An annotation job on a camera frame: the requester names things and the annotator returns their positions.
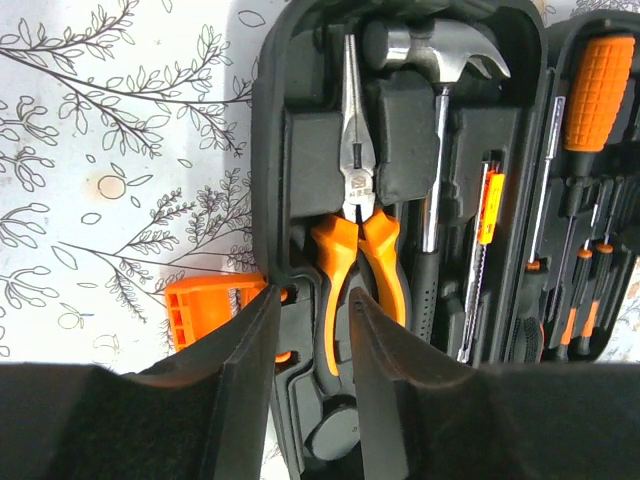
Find black orange stubby screwdriver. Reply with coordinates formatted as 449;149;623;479
548;33;635;320

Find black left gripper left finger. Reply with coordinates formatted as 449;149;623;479
1;286;281;479

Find black plastic tool case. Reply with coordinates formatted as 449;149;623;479
252;1;639;479

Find large black handled screwdriver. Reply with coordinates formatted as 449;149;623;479
519;95;566;363

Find small orange precision screwdriver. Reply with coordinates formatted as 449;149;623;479
457;161;505;363

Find orange black pliers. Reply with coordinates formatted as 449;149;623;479
311;34;410;380

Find small orange black screwdriver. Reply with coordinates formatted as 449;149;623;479
576;185;622;356

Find steel claw hammer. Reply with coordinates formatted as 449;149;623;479
364;18;511;343

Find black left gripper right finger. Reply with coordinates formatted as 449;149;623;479
349;289;639;479

